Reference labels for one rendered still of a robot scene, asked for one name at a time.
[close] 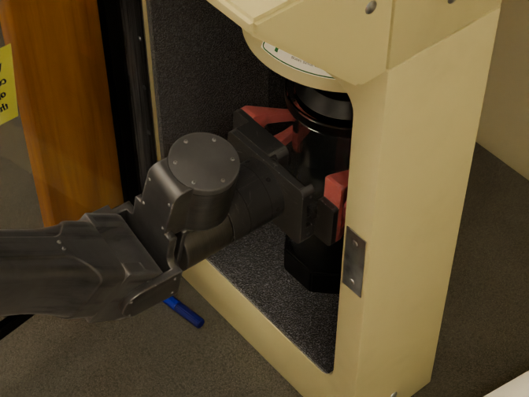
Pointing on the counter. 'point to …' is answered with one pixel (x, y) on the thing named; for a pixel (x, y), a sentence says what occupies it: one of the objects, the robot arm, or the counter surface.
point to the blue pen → (184, 311)
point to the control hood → (320, 31)
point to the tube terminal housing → (390, 205)
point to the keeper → (353, 261)
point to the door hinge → (139, 84)
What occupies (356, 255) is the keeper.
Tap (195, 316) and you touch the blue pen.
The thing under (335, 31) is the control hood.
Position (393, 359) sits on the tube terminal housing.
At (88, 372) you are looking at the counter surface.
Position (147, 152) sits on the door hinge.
